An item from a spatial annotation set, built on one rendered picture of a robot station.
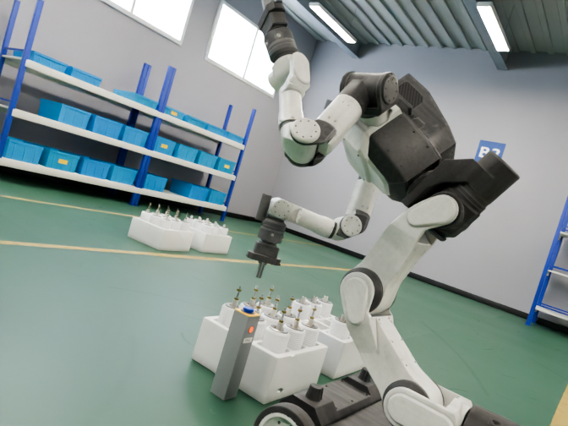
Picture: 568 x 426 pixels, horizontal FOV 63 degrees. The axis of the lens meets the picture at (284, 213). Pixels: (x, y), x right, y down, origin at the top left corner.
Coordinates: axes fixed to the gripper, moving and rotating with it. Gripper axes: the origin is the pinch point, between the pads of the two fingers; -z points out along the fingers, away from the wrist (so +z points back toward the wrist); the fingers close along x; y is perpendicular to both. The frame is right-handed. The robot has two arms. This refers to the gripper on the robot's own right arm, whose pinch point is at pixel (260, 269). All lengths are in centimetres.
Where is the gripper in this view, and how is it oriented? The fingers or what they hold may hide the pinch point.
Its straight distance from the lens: 168.1
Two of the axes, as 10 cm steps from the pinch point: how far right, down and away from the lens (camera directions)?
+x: -9.5, -2.8, -1.5
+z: 2.9, -9.6, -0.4
